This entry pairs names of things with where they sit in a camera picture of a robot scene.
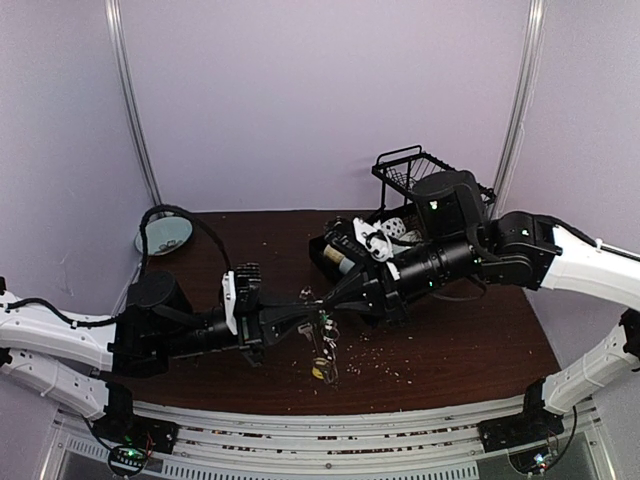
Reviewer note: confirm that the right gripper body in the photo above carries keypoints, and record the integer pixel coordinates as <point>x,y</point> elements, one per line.
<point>382,292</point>

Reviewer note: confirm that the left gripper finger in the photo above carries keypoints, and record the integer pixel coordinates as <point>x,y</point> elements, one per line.
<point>288,310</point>
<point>274,331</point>

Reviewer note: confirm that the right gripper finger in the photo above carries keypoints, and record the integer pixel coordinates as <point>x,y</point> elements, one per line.
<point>363,308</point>
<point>351,288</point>

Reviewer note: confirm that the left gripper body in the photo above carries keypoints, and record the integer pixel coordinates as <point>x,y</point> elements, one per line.
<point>251,337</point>

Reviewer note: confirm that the yellow tagged key bunch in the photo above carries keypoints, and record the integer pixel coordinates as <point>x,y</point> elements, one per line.
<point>322,369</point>

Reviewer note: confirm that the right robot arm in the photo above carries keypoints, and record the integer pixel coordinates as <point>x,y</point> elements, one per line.
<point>522,249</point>

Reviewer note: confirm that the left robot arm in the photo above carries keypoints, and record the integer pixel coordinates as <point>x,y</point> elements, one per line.
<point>157,325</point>

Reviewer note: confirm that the grey striped bowl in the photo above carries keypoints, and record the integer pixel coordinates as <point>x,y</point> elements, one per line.
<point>345,265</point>

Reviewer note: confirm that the yellow dotted bowl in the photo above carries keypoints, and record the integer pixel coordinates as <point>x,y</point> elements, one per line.
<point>333,255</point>

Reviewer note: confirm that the black white patterned bowl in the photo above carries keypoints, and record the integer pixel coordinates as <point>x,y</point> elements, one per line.
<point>394,227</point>

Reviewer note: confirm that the pale green plate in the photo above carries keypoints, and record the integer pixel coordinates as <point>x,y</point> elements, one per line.
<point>167,234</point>

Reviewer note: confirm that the black wire dish rack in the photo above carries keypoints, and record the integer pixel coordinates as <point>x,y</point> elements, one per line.
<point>400,175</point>

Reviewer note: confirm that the aluminium rail frame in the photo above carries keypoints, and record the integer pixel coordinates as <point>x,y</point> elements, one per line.
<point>441,443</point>

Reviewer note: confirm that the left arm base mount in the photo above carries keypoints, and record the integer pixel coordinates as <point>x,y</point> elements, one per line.
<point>130,439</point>

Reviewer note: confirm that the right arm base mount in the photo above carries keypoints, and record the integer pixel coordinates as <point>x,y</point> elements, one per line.
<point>533,423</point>

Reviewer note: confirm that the right corner metal post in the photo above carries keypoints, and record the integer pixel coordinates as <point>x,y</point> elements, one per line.
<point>524,91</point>

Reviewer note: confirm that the corner metal post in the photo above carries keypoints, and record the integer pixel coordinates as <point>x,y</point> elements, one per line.
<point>117,36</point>
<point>524,91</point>

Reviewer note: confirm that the left corner metal post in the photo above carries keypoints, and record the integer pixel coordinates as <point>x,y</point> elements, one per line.
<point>117,36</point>

